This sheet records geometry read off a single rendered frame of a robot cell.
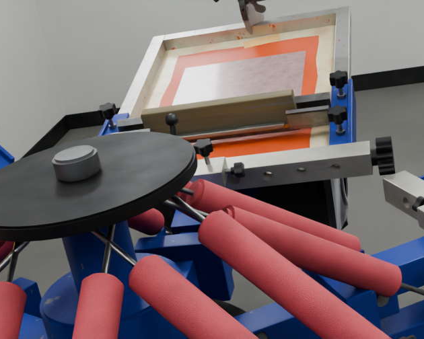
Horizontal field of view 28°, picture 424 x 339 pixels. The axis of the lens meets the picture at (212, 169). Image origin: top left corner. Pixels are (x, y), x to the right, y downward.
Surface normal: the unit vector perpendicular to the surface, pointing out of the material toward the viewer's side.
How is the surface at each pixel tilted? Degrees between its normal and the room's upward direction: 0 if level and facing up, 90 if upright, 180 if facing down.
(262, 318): 0
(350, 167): 101
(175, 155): 0
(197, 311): 40
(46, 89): 90
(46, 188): 0
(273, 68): 11
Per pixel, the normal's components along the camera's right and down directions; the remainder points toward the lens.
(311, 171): -0.14, 0.55
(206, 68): -0.22, -0.83
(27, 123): 0.96, -0.11
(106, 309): 0.50, -0.50
